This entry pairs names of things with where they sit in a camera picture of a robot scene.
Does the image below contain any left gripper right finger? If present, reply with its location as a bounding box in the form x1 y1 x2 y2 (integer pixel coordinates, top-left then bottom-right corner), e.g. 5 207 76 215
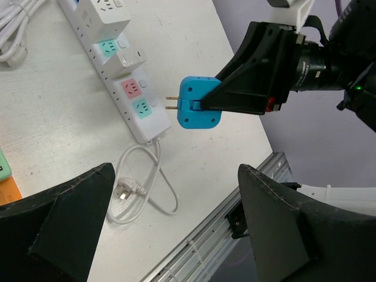
238 164 375 281

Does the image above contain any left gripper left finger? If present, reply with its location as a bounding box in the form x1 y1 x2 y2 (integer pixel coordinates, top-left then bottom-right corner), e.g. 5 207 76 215
1 163 115 281

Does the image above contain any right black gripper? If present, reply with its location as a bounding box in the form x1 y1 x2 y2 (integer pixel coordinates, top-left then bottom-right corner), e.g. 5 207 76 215
201 1 375 130

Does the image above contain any blue plug adapter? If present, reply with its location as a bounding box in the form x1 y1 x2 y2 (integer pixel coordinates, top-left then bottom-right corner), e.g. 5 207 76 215
165 76 221 130

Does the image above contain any white pastel power strip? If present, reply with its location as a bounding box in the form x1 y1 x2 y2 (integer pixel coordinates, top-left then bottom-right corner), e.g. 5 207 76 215
58 1 171 145

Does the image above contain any green plug adapter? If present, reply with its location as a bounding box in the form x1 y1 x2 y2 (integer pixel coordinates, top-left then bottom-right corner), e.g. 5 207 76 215
0 150 12 182

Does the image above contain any white usb charger block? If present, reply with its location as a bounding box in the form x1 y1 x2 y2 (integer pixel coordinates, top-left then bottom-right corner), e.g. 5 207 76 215
103 47 147 79

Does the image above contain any white cube socket adapter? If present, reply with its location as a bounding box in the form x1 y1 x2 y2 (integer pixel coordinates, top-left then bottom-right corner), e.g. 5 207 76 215
75 0 131 43

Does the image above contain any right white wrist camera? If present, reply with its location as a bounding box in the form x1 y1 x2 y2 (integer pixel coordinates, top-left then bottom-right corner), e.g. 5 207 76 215
267 0 314 33

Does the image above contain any power strip white cord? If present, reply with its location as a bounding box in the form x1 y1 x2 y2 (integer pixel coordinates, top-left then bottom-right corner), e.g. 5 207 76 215
107 136 179 225

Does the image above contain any aluminium front rail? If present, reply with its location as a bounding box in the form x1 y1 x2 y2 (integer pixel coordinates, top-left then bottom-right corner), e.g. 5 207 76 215
137 151 294 282

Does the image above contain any bundled white cable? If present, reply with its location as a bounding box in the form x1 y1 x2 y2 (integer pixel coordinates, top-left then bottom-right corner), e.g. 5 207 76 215
0 0 48 68

